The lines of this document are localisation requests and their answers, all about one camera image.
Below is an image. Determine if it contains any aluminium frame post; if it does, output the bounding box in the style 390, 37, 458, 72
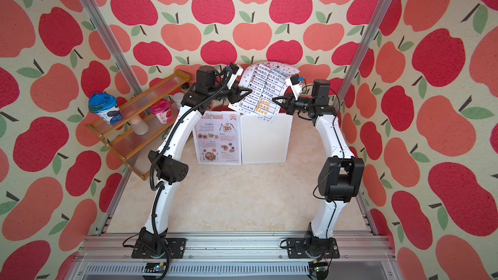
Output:
333, 0, 393, 114
79, 0, 142, 95

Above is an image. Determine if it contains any clear plastic bottle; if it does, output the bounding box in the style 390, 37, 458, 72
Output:
128, 115, 149, 136

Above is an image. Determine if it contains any pink lidded cup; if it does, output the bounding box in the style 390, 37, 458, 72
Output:
150, 99, 172, 124

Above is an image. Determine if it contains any right white rack box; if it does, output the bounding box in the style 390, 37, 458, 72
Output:
241, 114, 293, 164

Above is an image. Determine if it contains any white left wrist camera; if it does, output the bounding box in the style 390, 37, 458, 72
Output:
226, 63, 244, 89

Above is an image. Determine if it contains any left aluminium frame post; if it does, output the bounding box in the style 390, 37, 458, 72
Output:
79, 0, 142, 95

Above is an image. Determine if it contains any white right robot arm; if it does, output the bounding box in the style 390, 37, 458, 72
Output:
272, 75, 364, 261

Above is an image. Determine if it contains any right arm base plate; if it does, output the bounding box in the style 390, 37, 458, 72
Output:
285, 237, 341, 260

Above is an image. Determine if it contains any white rack box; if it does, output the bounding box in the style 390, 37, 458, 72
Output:
189, 109, 243, 167
241, 114, 293, 164

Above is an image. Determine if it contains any right aluminium frame post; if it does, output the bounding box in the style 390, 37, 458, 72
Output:
333, 0, 393, 114

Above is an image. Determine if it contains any wooden spice shelf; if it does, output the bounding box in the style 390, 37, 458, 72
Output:
86, 70, 191, 180

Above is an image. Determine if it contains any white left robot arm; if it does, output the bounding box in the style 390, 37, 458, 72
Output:
137, 63, 252, 257

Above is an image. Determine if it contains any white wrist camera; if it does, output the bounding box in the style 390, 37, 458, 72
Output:
226, 63, 244, 89
285, 74, 303, 101

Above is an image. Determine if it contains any white dotted menu sheet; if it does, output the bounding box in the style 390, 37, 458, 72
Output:
228, 62, 299, 123

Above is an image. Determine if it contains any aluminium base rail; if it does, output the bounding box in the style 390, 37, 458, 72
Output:
63, 231, 402, 279

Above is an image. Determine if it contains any white lidded jar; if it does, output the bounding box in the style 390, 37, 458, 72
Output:
172, 92, 185, 109

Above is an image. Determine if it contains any restaurant special menu sheet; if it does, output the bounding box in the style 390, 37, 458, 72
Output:
192, 110, 241, 163

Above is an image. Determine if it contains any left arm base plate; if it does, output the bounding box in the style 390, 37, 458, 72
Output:
131, 238, 186, 259

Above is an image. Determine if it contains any left white rack box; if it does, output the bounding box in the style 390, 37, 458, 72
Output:
189, 109, 243, 167

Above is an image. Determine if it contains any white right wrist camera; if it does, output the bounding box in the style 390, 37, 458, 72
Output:
285, 74, 303, 101

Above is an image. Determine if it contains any blue lidded yogurt cup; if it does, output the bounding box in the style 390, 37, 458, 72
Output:
88, 93, 123, 125

